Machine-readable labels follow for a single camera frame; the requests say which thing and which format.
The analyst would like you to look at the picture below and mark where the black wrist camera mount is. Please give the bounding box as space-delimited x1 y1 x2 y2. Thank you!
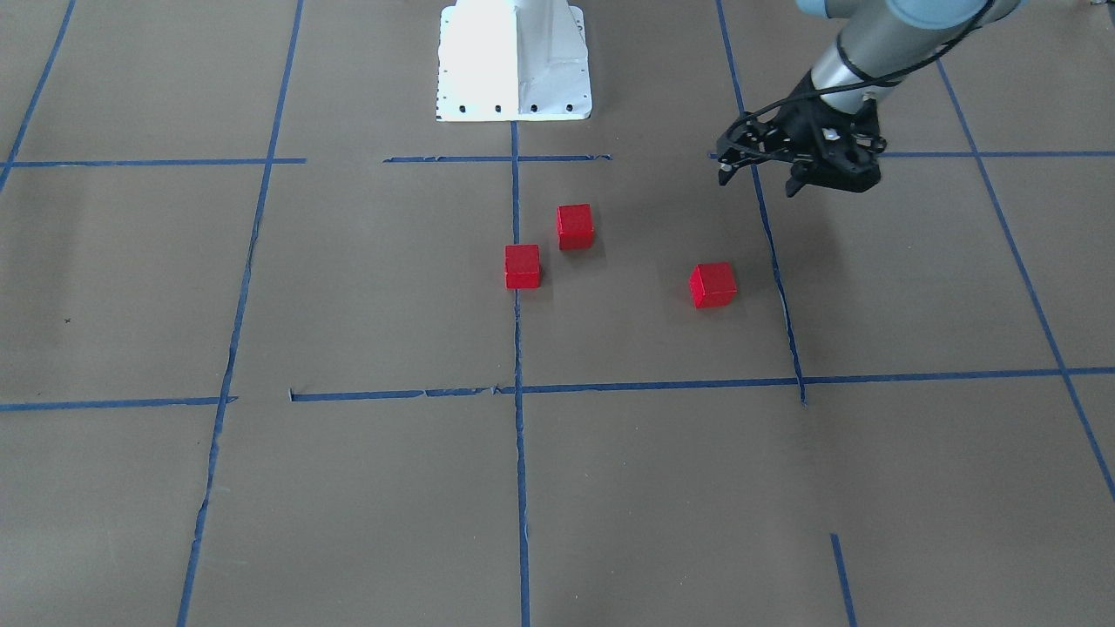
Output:
714 112 791 186

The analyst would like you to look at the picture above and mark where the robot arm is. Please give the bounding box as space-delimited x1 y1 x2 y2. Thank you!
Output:
765 1 1022 197

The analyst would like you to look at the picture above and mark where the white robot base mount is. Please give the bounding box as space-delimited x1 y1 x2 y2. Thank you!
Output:
435 1 593 123

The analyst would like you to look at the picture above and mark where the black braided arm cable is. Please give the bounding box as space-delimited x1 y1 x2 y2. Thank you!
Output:
740 0 993 123

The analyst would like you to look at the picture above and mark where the red cube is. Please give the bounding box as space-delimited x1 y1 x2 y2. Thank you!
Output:
555 204 597 251
688 261 740 309
504 245 542 290

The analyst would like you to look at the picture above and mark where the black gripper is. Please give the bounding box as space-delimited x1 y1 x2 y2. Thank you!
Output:
781 94 888 197

